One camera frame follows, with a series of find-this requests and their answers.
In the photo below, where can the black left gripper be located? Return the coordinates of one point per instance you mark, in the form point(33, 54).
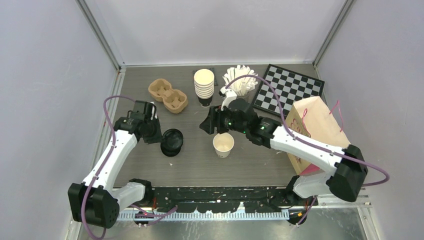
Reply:
point(157, 137)

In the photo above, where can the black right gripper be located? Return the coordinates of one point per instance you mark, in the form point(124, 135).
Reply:
point(214, 120)

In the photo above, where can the white paper coffee cup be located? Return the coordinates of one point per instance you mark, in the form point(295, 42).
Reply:
point(223, 143)

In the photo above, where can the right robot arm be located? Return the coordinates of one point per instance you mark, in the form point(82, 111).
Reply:
point(342, 169)

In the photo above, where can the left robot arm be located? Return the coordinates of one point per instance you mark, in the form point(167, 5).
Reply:
point(94, 201)

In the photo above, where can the stack of black cup lids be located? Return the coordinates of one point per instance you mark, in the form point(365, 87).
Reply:
point(171, 142)

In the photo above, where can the brown pulp cup carrier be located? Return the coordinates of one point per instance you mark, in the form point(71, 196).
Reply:
point(174, 100)

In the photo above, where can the stack of paper cups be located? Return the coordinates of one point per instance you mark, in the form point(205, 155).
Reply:
point(204, 93)

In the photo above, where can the white paper-wrapped straws bundle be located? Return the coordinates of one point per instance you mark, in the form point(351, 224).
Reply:
point(243, 85)

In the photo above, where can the small dark mat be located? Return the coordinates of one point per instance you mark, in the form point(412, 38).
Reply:
point(205, 76)

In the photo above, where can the black white checkerboard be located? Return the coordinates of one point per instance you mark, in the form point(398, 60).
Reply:
point(285, 87)

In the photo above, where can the yellow pink paper bag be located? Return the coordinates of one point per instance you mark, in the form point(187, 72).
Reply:
point(312, 118)

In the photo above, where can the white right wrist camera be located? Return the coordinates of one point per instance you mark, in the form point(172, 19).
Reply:
point(228, 95)

